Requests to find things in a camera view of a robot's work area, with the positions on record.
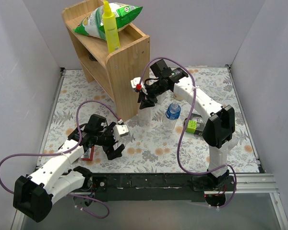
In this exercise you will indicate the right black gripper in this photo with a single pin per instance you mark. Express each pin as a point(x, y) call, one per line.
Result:
point(152, 91)

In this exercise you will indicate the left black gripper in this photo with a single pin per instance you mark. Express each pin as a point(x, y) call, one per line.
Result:
point(109, 140)

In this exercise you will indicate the clear plastic bottle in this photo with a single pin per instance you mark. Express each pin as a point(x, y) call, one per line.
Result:
point(144, 117)

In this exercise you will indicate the blue label water bottle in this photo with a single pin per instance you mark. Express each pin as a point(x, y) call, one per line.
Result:
point(171, 116)

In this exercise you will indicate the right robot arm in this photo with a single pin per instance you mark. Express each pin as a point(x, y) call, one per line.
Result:
point(219, 120)

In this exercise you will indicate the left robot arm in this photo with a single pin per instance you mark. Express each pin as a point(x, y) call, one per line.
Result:
point(35, 194)

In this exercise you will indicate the white bottle black cap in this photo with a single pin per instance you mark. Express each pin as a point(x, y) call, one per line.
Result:
point(161, 98)

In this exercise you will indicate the beige soap pump bottle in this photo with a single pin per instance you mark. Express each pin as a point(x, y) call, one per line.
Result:
point(177, 97)

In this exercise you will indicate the yellow squeeze bottle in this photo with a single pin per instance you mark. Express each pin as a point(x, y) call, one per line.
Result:
point(110, 27)

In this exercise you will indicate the red white snack packet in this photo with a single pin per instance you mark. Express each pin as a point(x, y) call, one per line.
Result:
point(88, 155)

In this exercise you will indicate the wooden shelf unit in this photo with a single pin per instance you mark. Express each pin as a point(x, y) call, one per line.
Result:
point(113, 71)

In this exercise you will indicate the green black product box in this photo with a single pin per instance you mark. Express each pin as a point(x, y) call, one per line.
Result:
point(195, 125)

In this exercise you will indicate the green chip bag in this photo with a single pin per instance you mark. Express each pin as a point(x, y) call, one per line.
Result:
point(92, 25)

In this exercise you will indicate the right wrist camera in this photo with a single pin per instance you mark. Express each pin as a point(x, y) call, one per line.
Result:
point(137, 85)

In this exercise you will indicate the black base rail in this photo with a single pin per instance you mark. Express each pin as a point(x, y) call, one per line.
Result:
point(145, 186)

